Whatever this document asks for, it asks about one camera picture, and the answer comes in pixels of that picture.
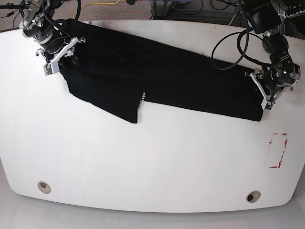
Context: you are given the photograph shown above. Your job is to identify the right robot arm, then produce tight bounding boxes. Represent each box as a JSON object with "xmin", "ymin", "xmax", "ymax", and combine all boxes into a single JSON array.
[{"xmin": 19, "ymin": 0, "xmax": 86, "ymax": 75}]

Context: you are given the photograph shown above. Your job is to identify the white power strip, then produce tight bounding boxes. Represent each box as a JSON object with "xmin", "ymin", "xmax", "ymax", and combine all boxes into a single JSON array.
[{"xmin": 284, "ymin": 5, "xmax": 305, "ymax": 19}]

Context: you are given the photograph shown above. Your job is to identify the black T-shirt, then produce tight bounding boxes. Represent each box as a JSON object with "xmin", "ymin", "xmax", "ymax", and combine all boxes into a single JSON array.
[{"xmin": 60, "ymin": 19, "xmax": 263, "ymax": 124}]

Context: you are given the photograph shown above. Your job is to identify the red tape rectangle marking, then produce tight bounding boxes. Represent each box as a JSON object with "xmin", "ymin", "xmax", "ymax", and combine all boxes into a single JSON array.
[{"xmin": 266, "ymin": 133, "xmax": 288, "ymax": 168}]

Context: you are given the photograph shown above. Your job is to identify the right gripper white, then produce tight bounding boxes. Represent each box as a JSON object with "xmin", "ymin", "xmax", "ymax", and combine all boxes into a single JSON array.
[{"xmin": 43, "ymin": 37, "xmax": 86, "ymax": 76}]

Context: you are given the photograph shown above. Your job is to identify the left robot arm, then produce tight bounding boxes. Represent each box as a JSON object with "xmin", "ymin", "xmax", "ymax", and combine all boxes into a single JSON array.
[{"xmin": 212, "ymin": 0, "xmax": 301, "ymax": 110}]

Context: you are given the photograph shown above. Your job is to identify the left table cable grommet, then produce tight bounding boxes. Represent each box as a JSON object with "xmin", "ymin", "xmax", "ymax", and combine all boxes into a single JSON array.
[{"xmin": 38, "ymin": 182, "xmax": 51, "ymax": 194}]

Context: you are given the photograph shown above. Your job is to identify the table cable grommet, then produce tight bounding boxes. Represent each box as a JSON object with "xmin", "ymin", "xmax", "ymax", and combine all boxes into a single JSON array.
[
  {"xmin": 246, "ymin": 190, "xmax": 261, "ymax": 203},
  {"xmin": 38, "ymin": 182, "xmax": 51, "ymax": 194}
]

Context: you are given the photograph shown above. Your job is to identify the black tripod stand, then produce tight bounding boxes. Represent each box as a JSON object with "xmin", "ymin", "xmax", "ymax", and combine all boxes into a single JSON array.
[{"xmin": 0, "ymin": 0, "xmax": 28, "ymax": 31}]

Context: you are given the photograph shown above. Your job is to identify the yellow cable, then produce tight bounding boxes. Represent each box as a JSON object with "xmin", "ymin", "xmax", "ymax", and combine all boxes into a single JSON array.
[{"xmin": 73, "ymin": 0, "xmax": 122, "ymax": 20}]

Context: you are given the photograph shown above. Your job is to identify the right table cable grommet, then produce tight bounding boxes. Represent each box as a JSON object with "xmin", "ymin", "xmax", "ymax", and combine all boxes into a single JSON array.
[{"xmin": 246, "ymin": 190, "xmax": 261, "ymax": 203}]

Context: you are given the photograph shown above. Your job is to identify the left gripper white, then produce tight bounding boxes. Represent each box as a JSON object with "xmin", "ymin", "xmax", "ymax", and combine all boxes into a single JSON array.
[{"xmin": 245, "ymin": 73, "xmax": 293, "ymax": 111}]

